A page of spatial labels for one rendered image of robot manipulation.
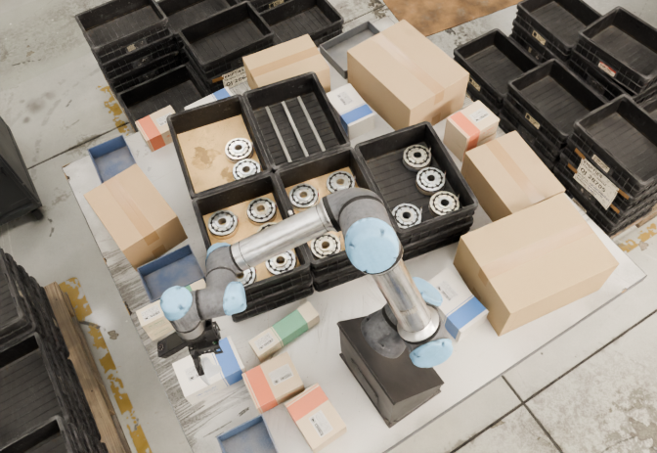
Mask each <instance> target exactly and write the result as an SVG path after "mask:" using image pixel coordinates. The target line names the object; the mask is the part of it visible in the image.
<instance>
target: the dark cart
mask: <svg viewBox="0 0 657 453"><path fill-rule="evenodd" d="M40 206H42V203H41V201H40V199H39V196H38V194H37V192H36V189H35V187H34V184H33V182H32V180H31V177H30V175H29V173H28V170H27V168H26V165H25V163H24V161H23V158H22V155H21V152H20V150H19V148H18V145H17V143H16V140H15V138H14V136H13V133H12V131H11V129H10V127H9V126H8V125H7V123H6V122H5V121H4V119H3V118H2V117H1V115H0V226H1V225H3V224H5V223H7V222H10V221H12V220H14V219H16V218H18V217H20V216H22V215H24V214H26V213H28V212H31V213H33V214H34V215H35V216H36V218H37V219H39V218H41V217H42V216H43V214H42V212H41V210H40V209H39V207H40Z"/></svg>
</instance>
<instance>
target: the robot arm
mask: <svg viewBox="0 0 657 453"><path fill-rule="evenodd" d="M330 231H333V232H336V233H337V232H340V231H341V232H342V235H343V239H344V243H345V250H346V253H347V255H348V257H349V259H350V261H351V262H352V264H353V265H354V266H355V267H356V268H358V269H359V270H361V271H362V272H363V273H365V274H368V275H371V276H372V278H373V280H374V281H375V283H376V285H377V286H378V288H379V290H380V291H381V293H382V295H383V297H384V298H385V300H386V303H385V304H384V306H383V307H382V308H380V309H378V310H376V311H375V312H373V313H371V314H369V315H368V316H367V317H366V318H365V319H364V320H363V321H362V323H361V331H362V334H363V337H364V338H365V340H366V342H367V343H368V344H369V345H370V347H371V348H372V349H374V350H375V351H376V352H377V353H379V354H381V355H382V356H385V357H387V358H397V357H399V356H400V355H401V354H402V353H403V352H404V350H405V348H406V347H407V349H408V351H409V353H410V358H411V359H412V362H413V363H414V364H415V365H416V366H418V367H420V368H430V367H434V366H437V365H440V364H442V363H443V362H445V361H446V360H448V359H449V357H450V356H451V355H452V353H453V346H452V341H451V340H450V338H449V335H448V333H447V330H446V328H445V325H444V323H443V320H442V318H441V315H440V313H439V311H438V307H439V306H441V303H442V302H443V297H442V296H441V294H440V293H439V292H438V291H437V290H436V289H435V288H434V287H433V286H432V285H431V284H429V283H428V282H426V281H425V280H423V279H421V278H418V277H412V276H411V274H410V272H409V270H408V269H407V267H406V265H405V263H404V261H403V259H402V256H403V246H402V244H401V242H400V240H399V239H398V237H397V235H396V233H395V231H394V229H393V227H392V225H391V222H390V220H389V217H388V214H387V212H386V209H385V206H384V203H383V201H382V199H381V198H380V197H379V196H378V195H377V194H376V193H375V192H373V191H371V190H368V189H365V188H347V189H343V190H339V191H336V192H333V193H331V194H329V195H326V196H324V197H322V198H321V200H320V202H319V203H318V204H316V205H314V206H312V207H309V208H307V209H305V210H303V211H301V212H299V213H297V214H295V215H292V216H291V217H289V218H287V219H285V220H283V221H281V222H279V223H277V224H274V225H272V226H270V227H268V228H266V229H264V230H262V231H260V232H258V233H255V234H253V235H251V236H249V237H247V238H245V239H243V240H241V241H239V242H236V243H234V244H232V245H229V244H227V243H217V244H214V245H212V246H211V247H210V248H209V249H208V251H207V256H206V260H205V266H206V283H205V288H204V289H200V290H195V291H188V290H187V289H186V288H184V287H180V286H175V287H172V288H169V289H168V290H166V291H165V292H164V293H163V295H162V296H161V299H160V303H159V304H160V308H161V310H162V311H163V314H164V316H165V318H166V319H167V320H168V321H169V322H170V324H171V325H172V327H173V328H174V330H175V331H176V332H174V333H172V334H171V335H169V336H167V337H166V338H164V339H162V340H160V341H158V342H157V357H161V358H165V359H166V358H168V357H169V356H171V355H173V354H175V353H176V352H178V351H180V350H181V349H183V348H185V347H188V348H189V352H190V355H191V357H192V358H193V361H194V364H195V367H196V370H197V373H198V375H199V376H200V378H201V379H202V380H203V381H204V382H205V383H206V384H207V385H210V381H209V378H211V377H213V376H215V375H216V374H218V373H220V372H221V370H222V368H221V366H219V365H213V364H211V362H210V359H209V358H207V357H203V358H201V359H200V356H201V355H202V354H206V353H212V352H214V354H215V355H216V354H220V353H224V352H223V350H222V348H221V347H220V345H219V340H220V339H221V336H220V332H219V331H221V330H220V328H219V326H218V324H217V322H216V321H214V322H212V318H217V317H222V316H226V315H228V316H230V315H232V314H235V313H239V312H242V311H244V310H245V309H246V298H245V292H244V288H243V285H242V283H241V282H237V277H236V275H237V274H239V273H241V272H243V271H245V270H247V269H249V268H251V267H253V266H256V265H258V264H260V263H262V262H264V261H266V260H269V259H271V258H273V257H275V256H277V255H280V254H282V253H284V252H286V251H288V250H290V249H294V248H296V247H298V246H300V245H302V244H305V243H307V242H309V241H311V240H313V239H315V238H318V237H320V236H322V235H323V234H325V233H327V232H330ZM213 325H214V326H213ZM217 349H220V351H217Z"/></svg>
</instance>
